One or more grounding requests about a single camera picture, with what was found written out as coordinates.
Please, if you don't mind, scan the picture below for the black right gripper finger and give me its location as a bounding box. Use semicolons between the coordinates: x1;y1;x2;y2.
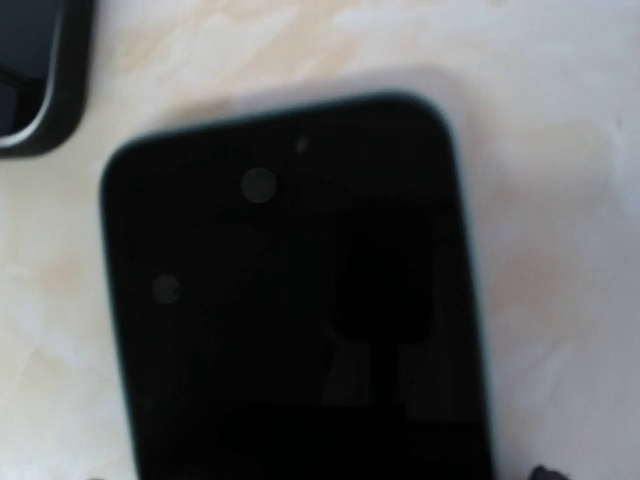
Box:
527;465;570;480

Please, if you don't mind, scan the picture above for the black smartphone teal edge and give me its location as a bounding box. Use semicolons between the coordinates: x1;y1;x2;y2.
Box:
101;91;494;479
0;0;61;136

